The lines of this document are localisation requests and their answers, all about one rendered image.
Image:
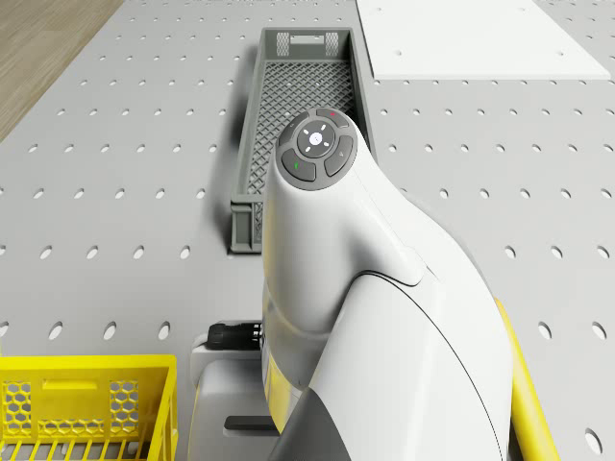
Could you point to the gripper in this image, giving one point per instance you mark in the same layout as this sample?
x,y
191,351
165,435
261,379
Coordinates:
x,y
226,384

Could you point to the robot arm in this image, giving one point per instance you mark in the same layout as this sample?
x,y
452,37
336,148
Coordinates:
x,y
365,298

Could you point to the yellow basket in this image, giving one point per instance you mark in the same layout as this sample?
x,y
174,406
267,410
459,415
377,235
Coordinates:
x,y
67,384

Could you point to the dark grey basket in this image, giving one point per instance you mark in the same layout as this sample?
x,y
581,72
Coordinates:
x,y
298,91

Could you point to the banana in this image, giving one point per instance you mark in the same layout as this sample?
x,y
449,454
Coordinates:
x,y
528,384

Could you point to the white board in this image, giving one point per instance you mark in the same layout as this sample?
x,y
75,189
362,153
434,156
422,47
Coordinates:
x,y
471,38

